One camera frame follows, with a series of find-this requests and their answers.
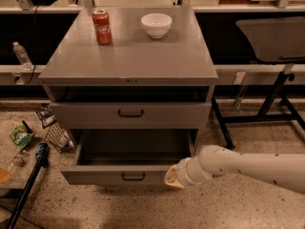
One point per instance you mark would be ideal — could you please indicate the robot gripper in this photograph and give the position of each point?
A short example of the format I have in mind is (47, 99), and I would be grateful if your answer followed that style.
(181, 175)

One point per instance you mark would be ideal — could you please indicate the grey drawer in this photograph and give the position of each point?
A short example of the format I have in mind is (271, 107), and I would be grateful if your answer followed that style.
(141, 115)
(128, 157)

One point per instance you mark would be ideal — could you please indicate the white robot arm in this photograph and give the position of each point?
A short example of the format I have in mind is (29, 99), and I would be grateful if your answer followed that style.
(283, 170)

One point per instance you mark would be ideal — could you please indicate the grey metal drawer cabinet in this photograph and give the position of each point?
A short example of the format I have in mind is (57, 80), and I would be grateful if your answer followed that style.
(134, 68)

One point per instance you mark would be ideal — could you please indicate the black pole with blue joint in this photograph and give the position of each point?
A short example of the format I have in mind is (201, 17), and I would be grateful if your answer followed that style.
(41, 156)

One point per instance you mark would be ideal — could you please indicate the white ceramic bowl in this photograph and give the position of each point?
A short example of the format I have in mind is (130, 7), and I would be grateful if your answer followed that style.
(156, 25)

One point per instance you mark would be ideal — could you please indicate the black printed packet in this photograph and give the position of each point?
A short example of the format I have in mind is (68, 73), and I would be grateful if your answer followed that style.
(45, 116)

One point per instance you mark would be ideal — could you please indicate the grey chair with black stand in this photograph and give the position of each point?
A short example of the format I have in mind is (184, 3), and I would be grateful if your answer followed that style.
(274, 41)

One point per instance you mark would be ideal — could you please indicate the crushed plastic bottle on floor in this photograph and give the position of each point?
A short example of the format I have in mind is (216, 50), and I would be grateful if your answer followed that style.
(18, 162)

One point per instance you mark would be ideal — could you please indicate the green snack bag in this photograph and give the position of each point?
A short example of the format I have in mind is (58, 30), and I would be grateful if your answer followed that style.
(21, 137)

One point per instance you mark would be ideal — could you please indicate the red coca-cola can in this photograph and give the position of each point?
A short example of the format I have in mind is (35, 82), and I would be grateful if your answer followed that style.
(101, 22)

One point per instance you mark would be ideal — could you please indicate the orange object on floor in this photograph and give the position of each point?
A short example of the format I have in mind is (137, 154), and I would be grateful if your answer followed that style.
(4, 175)

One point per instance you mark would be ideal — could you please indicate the clear plastic water bottle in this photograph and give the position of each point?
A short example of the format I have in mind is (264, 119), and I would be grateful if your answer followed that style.
(22, 56)

